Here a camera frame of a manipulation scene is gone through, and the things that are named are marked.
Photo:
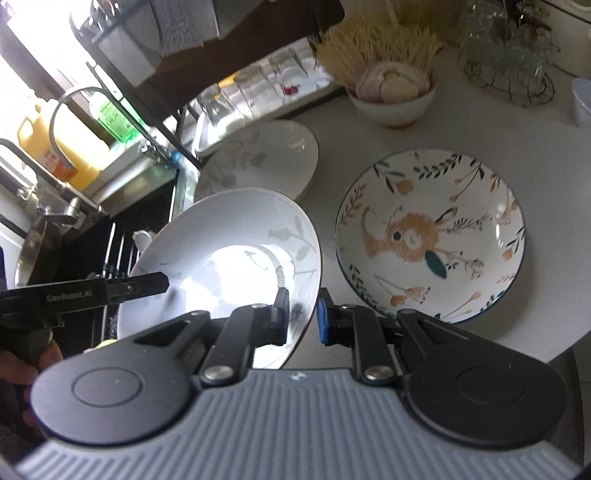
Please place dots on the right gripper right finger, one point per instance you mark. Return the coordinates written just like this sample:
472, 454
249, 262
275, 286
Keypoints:
366, 334

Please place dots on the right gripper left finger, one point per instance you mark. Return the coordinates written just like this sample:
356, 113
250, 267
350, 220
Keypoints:
231, 342

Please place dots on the white leaf plate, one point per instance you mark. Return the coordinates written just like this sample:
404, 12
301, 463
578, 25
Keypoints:
232, 249
281, 155

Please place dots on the person's left hand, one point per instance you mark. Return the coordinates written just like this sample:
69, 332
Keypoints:
21, 377

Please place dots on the steel pot in sink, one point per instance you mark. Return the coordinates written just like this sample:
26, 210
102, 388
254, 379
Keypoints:
38, 258

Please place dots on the floral rabbit pattern plate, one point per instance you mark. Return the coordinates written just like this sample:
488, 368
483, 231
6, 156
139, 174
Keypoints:
430, 229

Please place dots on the yellow detergent bottle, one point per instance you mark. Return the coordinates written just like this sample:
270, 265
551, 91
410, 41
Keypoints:
85, 153

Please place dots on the green bottle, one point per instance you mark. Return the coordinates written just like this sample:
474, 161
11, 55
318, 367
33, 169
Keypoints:
111, 119

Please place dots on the black dish rack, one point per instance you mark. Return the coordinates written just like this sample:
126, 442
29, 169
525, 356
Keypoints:
162, 54

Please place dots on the white bowl with garlic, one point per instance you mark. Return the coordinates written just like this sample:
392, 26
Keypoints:
401, 109

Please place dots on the dried noodle bundle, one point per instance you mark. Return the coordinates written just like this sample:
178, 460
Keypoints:
347, 49

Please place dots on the dark wooden cutting board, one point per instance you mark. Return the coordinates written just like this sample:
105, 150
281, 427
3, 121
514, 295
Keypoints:
272, 25

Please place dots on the pale blue plastic bowl far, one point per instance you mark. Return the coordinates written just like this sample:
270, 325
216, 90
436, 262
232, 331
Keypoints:
581, 90

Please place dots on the white spoon pink handle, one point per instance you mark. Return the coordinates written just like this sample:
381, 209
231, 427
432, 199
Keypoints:
142, 239

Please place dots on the wire rack with glasses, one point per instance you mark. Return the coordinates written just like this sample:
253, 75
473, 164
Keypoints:
507, 48

